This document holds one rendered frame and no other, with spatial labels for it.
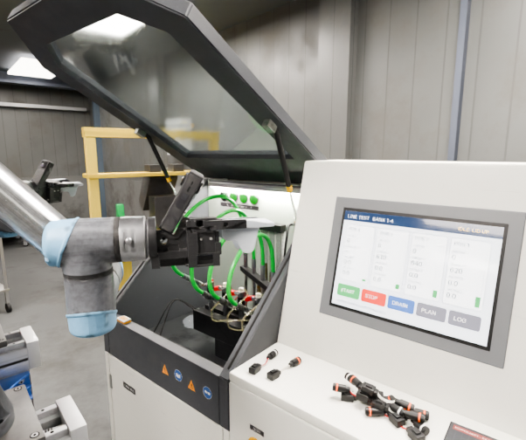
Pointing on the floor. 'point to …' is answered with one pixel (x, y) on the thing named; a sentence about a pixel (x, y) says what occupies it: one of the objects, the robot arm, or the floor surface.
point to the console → (427, 183)
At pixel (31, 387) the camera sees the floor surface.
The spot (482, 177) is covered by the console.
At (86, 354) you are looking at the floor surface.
